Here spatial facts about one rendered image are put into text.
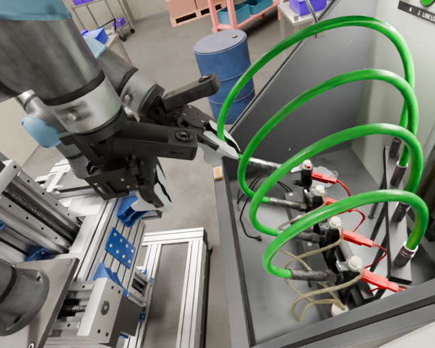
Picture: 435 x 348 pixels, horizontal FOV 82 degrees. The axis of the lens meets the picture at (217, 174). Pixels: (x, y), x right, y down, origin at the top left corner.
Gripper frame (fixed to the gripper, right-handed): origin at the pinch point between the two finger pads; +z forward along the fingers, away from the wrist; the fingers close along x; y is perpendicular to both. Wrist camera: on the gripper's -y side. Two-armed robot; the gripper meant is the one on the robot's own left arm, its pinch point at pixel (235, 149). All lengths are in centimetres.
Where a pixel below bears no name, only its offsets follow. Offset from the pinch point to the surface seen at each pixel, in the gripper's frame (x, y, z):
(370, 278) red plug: 18.0, -4.2, 27.8
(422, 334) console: 29.2, -9.7, 24.3
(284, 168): 15.8, -10.4, 3.3
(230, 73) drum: -192, 42, -4
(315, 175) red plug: -5.0, -3.7, 20.1
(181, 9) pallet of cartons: -606, 111, -163
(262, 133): 8.8, -9.7, -0.6
